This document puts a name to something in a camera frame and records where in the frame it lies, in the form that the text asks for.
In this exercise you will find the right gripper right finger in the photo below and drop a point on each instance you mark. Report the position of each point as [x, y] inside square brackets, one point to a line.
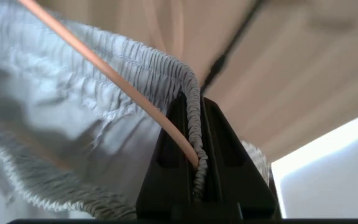
[238, 186]

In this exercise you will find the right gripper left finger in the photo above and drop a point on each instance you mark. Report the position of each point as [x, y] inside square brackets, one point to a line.
[166, 186]

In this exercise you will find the pink clothes hanger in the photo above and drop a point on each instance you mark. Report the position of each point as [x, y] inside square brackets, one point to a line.
[120, 81]

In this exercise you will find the pale grey shorts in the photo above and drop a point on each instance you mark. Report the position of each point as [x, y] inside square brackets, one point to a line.
[57, 93]

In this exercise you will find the black clothes rack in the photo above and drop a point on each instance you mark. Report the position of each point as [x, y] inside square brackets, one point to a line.
[219, 63]

